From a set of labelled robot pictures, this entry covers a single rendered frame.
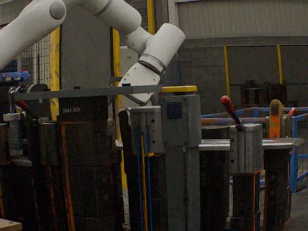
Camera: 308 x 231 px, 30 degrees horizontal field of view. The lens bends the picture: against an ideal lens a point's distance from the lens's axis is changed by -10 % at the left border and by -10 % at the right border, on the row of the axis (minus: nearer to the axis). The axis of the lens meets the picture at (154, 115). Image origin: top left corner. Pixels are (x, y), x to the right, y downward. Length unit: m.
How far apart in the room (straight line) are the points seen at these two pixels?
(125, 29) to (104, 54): 3.63
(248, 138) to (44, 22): 0.61
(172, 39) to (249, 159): 0.58
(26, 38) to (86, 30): 3.63
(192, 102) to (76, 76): 3.77
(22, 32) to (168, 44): 0.52
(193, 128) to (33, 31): 0.52
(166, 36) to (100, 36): 3.53
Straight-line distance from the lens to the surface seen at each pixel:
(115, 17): 1.80
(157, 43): 1.89
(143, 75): 1.87
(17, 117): 1.81
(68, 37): 5.03
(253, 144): 1.47
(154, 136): 1.56
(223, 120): 3.66
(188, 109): 1.35
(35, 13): 1.60
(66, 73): 5.00
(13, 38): 1.60
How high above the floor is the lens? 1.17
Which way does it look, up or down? 3 degrees down
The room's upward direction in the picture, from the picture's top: 3 degrees counter-clockwise
